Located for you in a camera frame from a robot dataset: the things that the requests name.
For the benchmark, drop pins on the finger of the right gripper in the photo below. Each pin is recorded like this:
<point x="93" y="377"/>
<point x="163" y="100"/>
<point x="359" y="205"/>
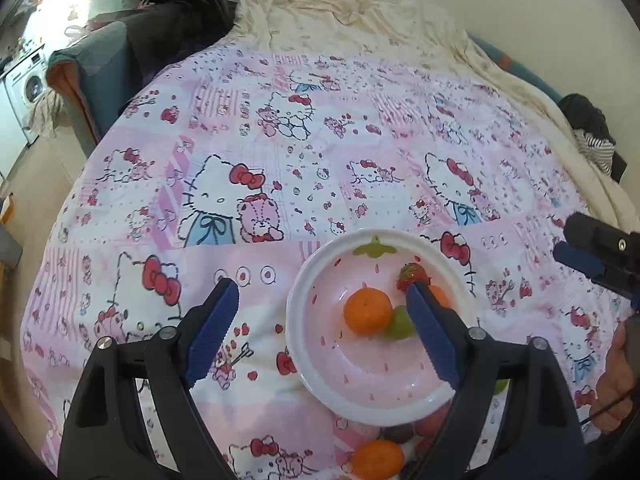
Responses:
<point x="609" y="244"/>
<point x="576" y="259"/>

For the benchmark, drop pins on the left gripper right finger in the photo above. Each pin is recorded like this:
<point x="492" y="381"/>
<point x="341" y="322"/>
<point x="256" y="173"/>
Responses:
<point x="539" y="435"/>

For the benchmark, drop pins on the person's right hand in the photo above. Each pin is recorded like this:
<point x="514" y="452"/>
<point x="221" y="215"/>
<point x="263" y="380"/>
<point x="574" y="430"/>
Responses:
<point x="616" y="380"/>

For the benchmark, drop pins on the teal orange bed frame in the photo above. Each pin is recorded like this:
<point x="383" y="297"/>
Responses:
<point x="96" y="76"/>

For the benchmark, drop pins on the pink strawberry pattern plate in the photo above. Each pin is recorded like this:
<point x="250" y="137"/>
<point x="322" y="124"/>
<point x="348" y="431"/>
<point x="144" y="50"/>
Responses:
<point x="374" y="379"/>

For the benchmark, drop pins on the green grape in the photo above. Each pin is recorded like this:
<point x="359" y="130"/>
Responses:
<point x="400" y="326"/>
<point x="500" y="386"/>

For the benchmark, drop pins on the red cherry tomato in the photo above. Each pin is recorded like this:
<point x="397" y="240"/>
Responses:
<point x="429" y="426"/>

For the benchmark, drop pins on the cloth pile on floor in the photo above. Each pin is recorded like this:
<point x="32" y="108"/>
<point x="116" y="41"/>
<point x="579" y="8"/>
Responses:
<point x="43" y="118"/>

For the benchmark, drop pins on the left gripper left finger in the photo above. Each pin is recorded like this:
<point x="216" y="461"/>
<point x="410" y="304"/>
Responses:
<point x="105" y="436"/>

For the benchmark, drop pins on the cream crumpled blanket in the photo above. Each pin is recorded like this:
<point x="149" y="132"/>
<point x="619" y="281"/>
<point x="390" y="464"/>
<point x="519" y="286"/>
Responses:
<point x="428" y="39"/>

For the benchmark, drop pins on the dark purple grape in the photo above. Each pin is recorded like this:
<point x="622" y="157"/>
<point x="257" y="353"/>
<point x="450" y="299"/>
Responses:
<point x="400" y="434"/>

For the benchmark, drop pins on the white washing machine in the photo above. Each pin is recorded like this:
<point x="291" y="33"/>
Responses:
<point x="25" y="82"/>

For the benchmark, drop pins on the grey trash bin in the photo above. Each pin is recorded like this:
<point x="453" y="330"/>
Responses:
<point x="11" y="250"/>

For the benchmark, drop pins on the pink Hello Kitty bedsheet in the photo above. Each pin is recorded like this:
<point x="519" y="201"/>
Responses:
<point x="238" y="163"/>

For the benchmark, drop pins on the orange tangerine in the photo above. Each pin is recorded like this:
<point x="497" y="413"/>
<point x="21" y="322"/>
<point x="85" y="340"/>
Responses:
<point x="377" y="460"/>
<point x="440" y="296"/>
<point x="367" y="311"/>

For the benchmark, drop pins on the striped black clothes pile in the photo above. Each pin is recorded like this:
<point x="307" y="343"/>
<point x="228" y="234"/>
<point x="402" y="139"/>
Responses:
<point x="592" y="135"/>

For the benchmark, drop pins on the black jacket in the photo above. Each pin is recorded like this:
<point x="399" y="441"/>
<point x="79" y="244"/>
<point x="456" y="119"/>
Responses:
<point x="166" y="31"/>

